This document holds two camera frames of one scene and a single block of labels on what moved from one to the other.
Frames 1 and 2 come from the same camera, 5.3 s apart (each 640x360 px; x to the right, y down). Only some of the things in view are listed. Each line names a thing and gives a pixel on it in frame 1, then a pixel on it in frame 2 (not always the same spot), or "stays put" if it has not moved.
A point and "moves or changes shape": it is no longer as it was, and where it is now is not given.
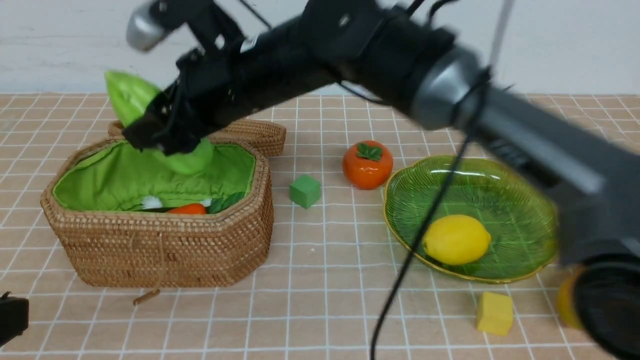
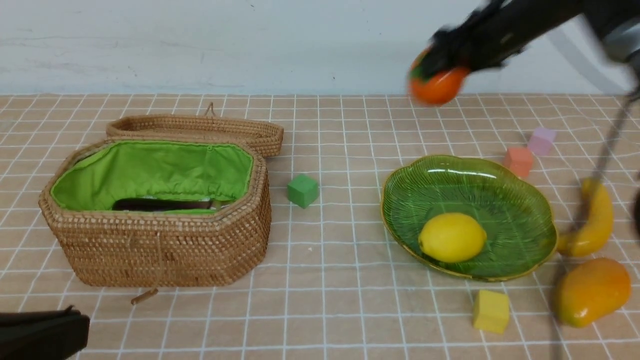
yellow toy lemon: [456, 239] stays put
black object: [14, 314] → [44, 335]
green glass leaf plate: [521, 219] stays put
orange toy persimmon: [368, 165] moves or changes shape
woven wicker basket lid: [269, 139] stays put
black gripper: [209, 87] → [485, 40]
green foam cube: [305, 190] stays put
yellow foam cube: [495, 313] stays put
